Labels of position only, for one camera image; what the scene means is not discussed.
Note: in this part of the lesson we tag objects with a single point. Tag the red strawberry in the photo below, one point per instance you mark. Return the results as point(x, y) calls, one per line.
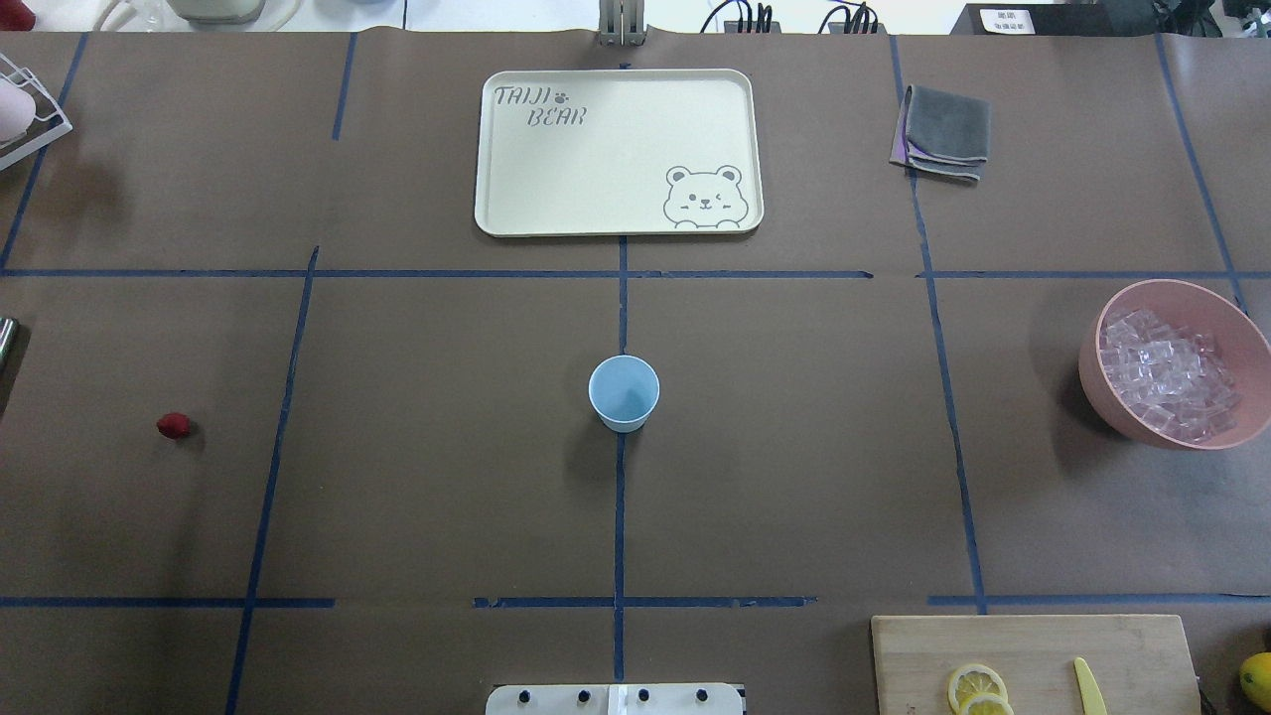
point(175, 426)

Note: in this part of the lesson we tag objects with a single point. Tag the clear ice cubes pile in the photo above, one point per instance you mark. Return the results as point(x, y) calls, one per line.
point(1172, 378)

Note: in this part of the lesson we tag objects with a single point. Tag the light blue plastic cup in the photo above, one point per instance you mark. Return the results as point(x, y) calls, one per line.
point(623, 391)

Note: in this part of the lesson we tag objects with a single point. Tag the pink cup on rack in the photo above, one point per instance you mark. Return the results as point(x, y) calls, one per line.
point(17, 110)

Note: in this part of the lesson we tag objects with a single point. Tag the cream bear serving tray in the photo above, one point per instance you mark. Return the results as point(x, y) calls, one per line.
point(618, 152)

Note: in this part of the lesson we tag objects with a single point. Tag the grey folded cloth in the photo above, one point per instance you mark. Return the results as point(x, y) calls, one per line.
point(942, 134)

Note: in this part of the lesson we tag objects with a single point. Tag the lemon slices row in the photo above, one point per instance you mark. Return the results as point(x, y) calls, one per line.
point(975, 688)

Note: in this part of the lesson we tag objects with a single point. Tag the pink bowl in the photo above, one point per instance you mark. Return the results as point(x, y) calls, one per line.
point(1242, 346)

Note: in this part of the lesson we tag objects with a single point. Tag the yellow plastic knife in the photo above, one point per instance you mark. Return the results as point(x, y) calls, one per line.
point(1088, 690)

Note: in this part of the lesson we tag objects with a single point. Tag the wooden cutting board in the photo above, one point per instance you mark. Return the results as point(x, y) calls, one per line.
point(1141, 663)

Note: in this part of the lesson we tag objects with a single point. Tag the whole yellow lemon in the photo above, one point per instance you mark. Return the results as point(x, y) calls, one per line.
point(1254, 679)

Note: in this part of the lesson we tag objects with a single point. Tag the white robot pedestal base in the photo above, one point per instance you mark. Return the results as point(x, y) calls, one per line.
point(618, 698)

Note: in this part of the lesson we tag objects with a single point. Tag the white wire cup rack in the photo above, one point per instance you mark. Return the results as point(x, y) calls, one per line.
point(51, 121)

